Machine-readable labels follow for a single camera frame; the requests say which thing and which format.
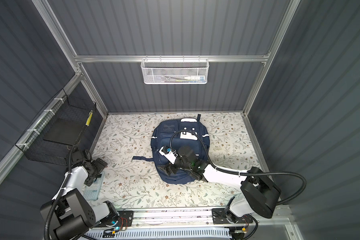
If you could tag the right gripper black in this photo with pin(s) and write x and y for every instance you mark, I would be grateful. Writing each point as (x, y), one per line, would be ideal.
(167, 168)

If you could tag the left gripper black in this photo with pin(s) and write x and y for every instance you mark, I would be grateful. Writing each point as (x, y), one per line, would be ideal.
(97, 165)

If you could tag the navy blue student backpack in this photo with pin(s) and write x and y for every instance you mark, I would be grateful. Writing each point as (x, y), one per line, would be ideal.
(176, 134)

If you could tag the light green calculator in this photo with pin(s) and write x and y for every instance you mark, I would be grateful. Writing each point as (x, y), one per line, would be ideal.
(91, 193)

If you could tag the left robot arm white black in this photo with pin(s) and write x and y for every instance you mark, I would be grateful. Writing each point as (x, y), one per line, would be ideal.
(68, 215)

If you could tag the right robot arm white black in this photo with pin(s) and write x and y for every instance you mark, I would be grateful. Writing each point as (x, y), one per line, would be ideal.
(259, 193)

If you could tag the pens in white basket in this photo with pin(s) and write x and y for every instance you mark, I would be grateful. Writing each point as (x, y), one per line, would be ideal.
(191, 79)

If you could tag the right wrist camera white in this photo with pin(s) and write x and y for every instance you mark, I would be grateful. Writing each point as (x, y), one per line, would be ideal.
(169, 154)

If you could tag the black wire wall basket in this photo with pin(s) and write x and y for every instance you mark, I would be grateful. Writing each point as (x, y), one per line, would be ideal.
(67, 124)

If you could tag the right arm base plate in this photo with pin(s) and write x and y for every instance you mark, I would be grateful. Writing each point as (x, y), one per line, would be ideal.
(221, 216)

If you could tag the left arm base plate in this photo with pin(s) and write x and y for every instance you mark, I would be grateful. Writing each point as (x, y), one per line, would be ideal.
(121, 219)

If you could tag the white wire mesh basket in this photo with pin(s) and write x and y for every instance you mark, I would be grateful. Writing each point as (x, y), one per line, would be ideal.
(153, 71)

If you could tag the aluminium front rail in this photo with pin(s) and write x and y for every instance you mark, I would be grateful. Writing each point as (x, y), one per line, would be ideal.
(193, 217)

